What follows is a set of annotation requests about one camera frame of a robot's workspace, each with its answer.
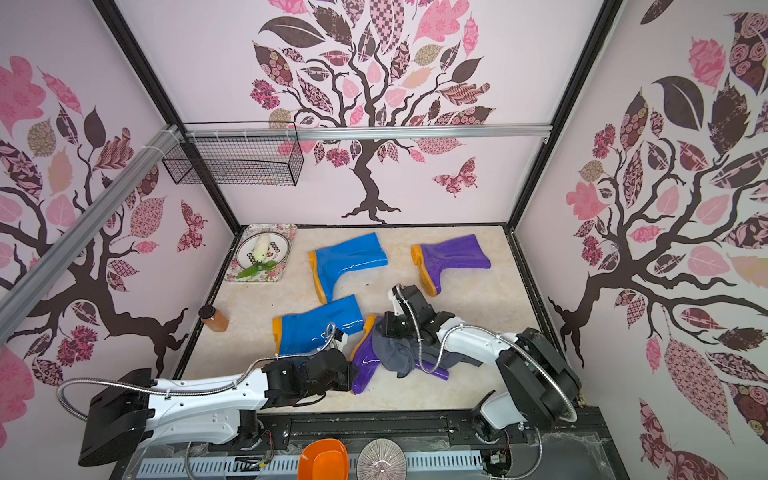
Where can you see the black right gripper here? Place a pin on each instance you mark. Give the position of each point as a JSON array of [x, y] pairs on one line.
[[411, 301]]

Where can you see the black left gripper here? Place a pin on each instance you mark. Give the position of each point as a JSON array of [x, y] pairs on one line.
[[347, 382]]

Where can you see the grey cloth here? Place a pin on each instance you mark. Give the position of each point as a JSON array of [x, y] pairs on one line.
[[402, 356]]

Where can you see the purple boot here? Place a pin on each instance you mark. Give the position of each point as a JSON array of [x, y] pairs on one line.
[[431, 260], [363, 356]]

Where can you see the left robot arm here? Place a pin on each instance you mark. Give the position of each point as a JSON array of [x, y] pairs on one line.
[[109, 405]]

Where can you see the blue boot near left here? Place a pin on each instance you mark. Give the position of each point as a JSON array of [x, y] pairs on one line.
[[305, 332]]

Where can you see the blue boot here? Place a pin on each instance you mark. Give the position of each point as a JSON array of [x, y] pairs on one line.
[[305, 332], [329, 264]]

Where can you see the left flexible metal conduit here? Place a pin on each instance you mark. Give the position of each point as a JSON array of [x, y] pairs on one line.
[[217, 387]]

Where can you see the flexible metal conduit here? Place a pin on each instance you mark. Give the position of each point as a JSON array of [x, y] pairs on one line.
[[528, 354], [217, 387]]

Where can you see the blue boot far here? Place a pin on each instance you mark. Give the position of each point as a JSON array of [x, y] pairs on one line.
[[329, 264]]

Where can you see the orange plastic bowl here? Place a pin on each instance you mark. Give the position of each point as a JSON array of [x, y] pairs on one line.
[[325, 459]]

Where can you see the brown bottle black cap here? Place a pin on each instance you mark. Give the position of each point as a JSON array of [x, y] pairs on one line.
[[213, 319]]

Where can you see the right flexible metal conduit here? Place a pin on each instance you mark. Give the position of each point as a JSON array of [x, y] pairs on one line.
[[528, 354]]

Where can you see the floral tray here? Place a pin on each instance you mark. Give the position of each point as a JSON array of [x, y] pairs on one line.
[[289, 230]]

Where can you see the patterned plate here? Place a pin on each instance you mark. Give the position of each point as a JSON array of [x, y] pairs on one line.
[[281, 243]]

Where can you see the white flower with leaves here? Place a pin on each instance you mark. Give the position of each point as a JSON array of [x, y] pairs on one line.
[[257, 256]]

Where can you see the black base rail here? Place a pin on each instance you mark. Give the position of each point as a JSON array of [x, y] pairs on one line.
[[372, 426]]

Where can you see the aluminium rail back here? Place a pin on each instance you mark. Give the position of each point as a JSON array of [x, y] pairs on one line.
[[372, 132]]

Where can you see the aluminium rail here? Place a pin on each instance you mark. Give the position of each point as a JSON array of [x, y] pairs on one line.
[[17, 305], [372, 132]]

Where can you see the black wire basket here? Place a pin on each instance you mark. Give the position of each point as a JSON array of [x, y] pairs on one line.
[[266, 153]]

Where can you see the aluminium rail left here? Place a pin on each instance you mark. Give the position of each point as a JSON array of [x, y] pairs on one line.
[[17, 305]]

